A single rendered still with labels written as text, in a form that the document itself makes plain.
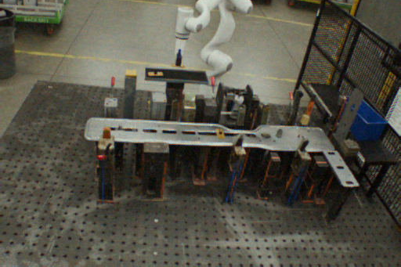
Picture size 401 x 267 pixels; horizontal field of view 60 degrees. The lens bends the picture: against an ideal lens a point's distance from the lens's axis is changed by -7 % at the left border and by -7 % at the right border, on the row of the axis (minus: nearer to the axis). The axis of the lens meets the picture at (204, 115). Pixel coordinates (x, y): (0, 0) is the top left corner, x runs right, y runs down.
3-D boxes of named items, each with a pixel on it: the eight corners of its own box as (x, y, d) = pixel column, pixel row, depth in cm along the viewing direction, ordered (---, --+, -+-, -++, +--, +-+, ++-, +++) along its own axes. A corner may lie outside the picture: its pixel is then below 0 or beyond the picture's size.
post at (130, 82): (121, 139, 230) (124, 77, 207) (121, 132, 236) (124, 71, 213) (133, 140, 232) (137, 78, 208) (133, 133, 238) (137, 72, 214)
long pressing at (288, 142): (82, 143, 177) (82, 141, 176) (88, 117, 195) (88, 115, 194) (336, 152, 205) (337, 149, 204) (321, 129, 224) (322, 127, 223)
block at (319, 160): (300, 203, 207) (316, 167, 192) (294, 190, 216) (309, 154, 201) (315, 203, 209) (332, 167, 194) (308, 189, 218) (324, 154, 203)
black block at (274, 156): (257, 203, 203) (271, 163, 187) (253, 189, 212) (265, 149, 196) (270, 202, 205) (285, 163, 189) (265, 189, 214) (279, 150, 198)
